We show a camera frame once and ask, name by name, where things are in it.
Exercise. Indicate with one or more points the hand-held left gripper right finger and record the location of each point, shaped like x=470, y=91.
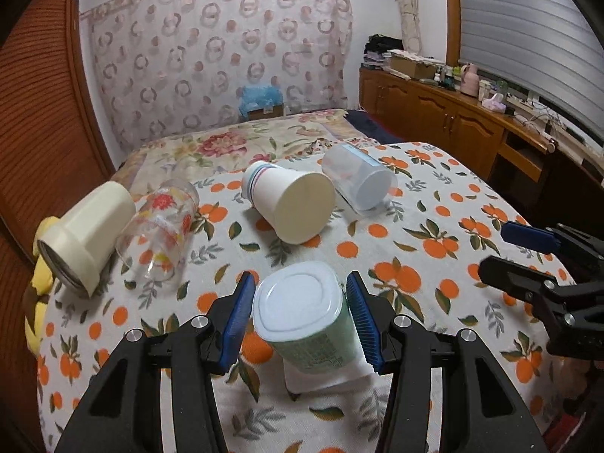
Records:
x=363, y=325

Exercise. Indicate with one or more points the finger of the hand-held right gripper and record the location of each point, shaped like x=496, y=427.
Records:
x=528, y=237
x=512, y=277

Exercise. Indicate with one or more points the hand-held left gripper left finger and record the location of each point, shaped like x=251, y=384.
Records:
x=235, y=323

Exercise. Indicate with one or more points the green cup with white base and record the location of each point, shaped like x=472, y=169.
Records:
x=302, y=311

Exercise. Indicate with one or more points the floral printed glass cup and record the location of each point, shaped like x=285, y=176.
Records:
x=160, y=231

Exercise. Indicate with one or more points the striped white paper cup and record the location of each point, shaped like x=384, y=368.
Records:
x=292, y=203

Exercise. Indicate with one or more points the translucent plastic cup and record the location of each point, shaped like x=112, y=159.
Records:
x=363, y=179

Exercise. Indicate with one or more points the small white cup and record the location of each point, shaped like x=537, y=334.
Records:
x=484, y=90

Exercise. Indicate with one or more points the white folded napkin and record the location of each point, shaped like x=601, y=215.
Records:
x=330, y=380

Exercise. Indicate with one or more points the orange fruit print tablecloth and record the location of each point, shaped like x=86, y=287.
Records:
x=472, y=198

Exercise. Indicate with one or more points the wooden cabinet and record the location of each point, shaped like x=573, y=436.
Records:
x=453, y=122

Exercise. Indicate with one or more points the pink tissue holder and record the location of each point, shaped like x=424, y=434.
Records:
x=493, y=103

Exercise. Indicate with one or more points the pink kettle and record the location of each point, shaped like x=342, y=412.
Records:
x=469, y=80

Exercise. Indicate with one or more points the cream insulated mug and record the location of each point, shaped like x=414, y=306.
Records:
x=89, y=231

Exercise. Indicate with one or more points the floral blanket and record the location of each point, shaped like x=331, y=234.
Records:
x=212, y=146

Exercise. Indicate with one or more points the dark blue cloth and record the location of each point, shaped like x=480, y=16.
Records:
x=373, y=127

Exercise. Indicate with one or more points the yellow plush toy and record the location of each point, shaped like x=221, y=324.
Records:
x=35, y=302

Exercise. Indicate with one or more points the flat cardboard box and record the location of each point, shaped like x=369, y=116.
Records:
x=411, y=67

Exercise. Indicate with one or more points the grey window blind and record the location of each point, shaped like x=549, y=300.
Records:
x=528, y=28

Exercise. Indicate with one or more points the small cardboard box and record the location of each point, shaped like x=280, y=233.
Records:
x=266, y=112

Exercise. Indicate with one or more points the blue plastic bag on box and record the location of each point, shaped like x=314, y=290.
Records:
x=259, y=96

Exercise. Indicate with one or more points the stack of folded clothes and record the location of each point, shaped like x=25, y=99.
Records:
x=380, y=52

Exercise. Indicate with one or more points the cream lace curtain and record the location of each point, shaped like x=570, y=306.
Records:
x=406, y=4

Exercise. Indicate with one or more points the circle patterned sheer curtain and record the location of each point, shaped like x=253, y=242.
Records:
x=212, y=56

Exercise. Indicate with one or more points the brown wooden wardrobe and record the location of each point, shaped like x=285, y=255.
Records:
x=42, y=127

